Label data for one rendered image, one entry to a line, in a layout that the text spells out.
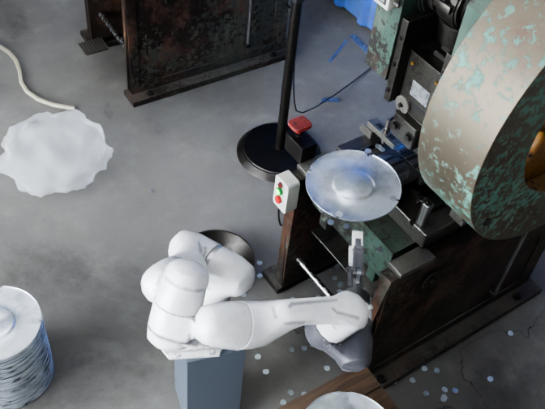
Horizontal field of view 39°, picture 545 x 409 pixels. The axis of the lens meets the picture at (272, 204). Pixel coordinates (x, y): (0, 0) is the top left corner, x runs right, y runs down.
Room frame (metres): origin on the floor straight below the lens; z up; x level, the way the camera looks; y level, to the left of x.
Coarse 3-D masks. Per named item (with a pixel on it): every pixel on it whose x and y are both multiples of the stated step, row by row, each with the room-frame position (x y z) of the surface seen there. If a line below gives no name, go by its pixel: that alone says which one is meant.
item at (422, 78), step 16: (416, 48) 1.81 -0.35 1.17; (432, 48) 1.81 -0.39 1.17; (416, 64) 1.77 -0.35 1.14; (432, 64) 1.74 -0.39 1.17; (416, 80) 1.76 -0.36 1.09; (432, 80) 1.72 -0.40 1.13; (400, 96) 1.78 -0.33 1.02; (416, 96) 1.74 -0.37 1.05; (400, 112) 1.76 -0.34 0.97; (416, 112) 1.73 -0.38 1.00; (400, 128) 1.73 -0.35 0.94; (416, 128) 1.69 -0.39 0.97; (416, 144) 1.69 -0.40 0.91
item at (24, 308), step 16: (16, 288) 1.43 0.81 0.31; (0, 304) 1.36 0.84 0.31; (16, 304) 1.37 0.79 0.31; (32, 304) 1.38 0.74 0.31; (0, 320) 1.30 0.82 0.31; (16, 320) 1.31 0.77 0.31; (0, 336) 1.24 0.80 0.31; (16, 336) 1.25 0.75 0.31; (32, 336) 1.26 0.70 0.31; (0, 352) 1.19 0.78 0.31; (16, 352) 1.20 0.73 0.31
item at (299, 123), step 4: (300, 116) 1.94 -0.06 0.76; (304, 116) 1.94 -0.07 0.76; (292, 120) 1.91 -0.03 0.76; (296, 120) 1.91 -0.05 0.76; (300, 120) 1.92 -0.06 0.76; (304, 120) 1.92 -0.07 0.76; (308, 120) 1.92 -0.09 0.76; (288, 124) 1.90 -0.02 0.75; (292, 124) 1.89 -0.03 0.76; (296, 124) 1.89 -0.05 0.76; (300, 124) 1.89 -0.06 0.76; (304, 124) 1.90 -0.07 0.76; (308, 124) 1.90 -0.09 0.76; (292, 128) 1.88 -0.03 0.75; (296, 128) 1.87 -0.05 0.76; (300, 128) 1.88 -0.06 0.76; (304, 128) 1.88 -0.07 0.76; (308, 128) 1.89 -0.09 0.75; (296, 132) 1.87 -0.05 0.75; (300, 132) 1.87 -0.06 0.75
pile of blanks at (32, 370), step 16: (0, 288) 1.43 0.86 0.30; (32, 352) 1.23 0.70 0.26; (48, 352) 1.31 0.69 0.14; (0, 368) 1.15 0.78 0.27; (16, 368) 1.18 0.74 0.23; (32, 368) 1.22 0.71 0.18; (48, 368) 1.28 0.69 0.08; (0, 384) 1.15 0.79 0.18; (16, 384) 1.17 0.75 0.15; (32, 384) 1.20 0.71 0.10; (48, 384) 1.26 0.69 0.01; (0, 400) 1.15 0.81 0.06; (16, 400) 1.16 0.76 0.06; (32, 400) 1.19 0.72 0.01
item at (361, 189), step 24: (312, 168) 1.68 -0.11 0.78; (336, 168) 1.69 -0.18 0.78; (360, 168) 1.70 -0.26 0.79; (384, 168) 1.71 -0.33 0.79; (312, 192) 1.58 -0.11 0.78; (336, 192) 1.58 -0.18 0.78; (360, 192) 1.59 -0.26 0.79; (384, 192) 1.60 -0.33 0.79; (336, 216) 1.49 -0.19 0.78; (360, 216) 1.50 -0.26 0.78
